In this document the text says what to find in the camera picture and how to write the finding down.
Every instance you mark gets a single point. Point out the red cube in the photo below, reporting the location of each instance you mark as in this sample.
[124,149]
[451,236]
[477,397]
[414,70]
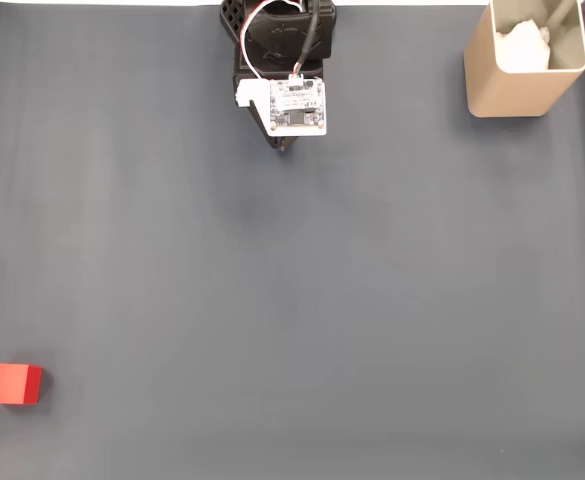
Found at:
[9,384]

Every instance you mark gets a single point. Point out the tan box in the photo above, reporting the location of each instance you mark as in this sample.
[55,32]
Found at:
[512,95]

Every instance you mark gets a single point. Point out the white crumpled tissue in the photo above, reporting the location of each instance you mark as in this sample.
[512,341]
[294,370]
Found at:
[522,47]

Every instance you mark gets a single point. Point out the white camera board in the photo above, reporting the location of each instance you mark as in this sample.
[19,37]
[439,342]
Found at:
[297,100]

